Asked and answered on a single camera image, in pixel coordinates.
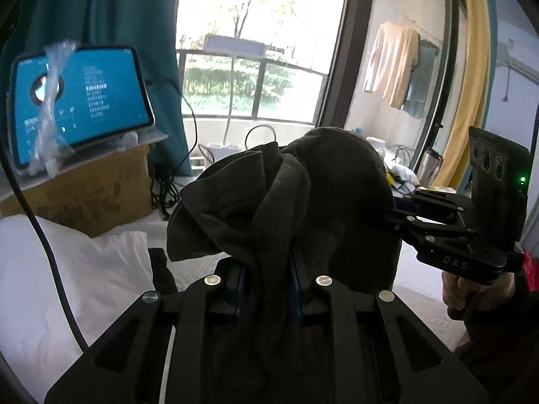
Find teal curtain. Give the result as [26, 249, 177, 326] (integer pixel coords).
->
[17, 0, 191, 177]

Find clear plastic wrap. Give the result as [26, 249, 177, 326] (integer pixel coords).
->
[29, 40, 79, 177]

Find tablet with blue screen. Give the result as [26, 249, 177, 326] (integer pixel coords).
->
[7, 44, 156, 171]

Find brown cardboard box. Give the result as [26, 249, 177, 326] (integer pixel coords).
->
[0, 143, 153, 239]

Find white plastic container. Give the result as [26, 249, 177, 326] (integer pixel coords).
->
[206, 143, 242, 166]

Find person's right hand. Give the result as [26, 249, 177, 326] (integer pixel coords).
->
[441, 271, 517, 311]

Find white air conditioner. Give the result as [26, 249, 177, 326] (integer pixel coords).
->
[495, 40, 539, 77]

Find thick black cable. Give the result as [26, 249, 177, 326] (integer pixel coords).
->
[0, 135, 90, 355]

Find red object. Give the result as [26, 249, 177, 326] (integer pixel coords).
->
[522, 250, 539, 292]

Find dark grey t-shirt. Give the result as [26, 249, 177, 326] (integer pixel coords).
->
[166, 126, 401, 404]

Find yellow curtain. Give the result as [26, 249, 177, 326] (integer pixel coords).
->
[438, 0, 490, 191]

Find black window frame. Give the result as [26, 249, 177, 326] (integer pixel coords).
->
[320, 0, 376, 136]

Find steel thermos bottle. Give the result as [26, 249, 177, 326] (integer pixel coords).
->
[419, 147, 443, 187]

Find blue grey hanging garment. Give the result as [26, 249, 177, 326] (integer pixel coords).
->
[402, 40, 441, 120]

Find balcony railing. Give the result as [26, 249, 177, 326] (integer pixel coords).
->
[177, 48, 330, 121]

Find white plastic bag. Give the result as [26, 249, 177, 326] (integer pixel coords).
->
[385, 162, 418, 187]

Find beige hanging shirt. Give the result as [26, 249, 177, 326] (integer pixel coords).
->
[363, 21, 421, 110]

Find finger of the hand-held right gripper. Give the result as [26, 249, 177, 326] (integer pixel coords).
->
[393, 190, 476, 222]
[382, 211, 476, 247]

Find black strap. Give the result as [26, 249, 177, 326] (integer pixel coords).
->
[148, 247, 183, 296]

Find black charger cable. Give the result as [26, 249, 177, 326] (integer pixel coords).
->
[244, 124, 279, 150]

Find white pillow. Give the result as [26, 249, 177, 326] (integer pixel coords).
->
[0, 214, 169, 404]

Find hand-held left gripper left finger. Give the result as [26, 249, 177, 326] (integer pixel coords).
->
[44, 259, 249, 404]

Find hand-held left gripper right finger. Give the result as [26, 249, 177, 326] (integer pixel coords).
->
[288, 257, 491, 404]

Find bundle of black cables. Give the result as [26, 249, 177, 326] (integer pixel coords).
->
[149, 164, 183, 220]

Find person's right forearm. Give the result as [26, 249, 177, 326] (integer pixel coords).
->
[455, 286, 539, 404]

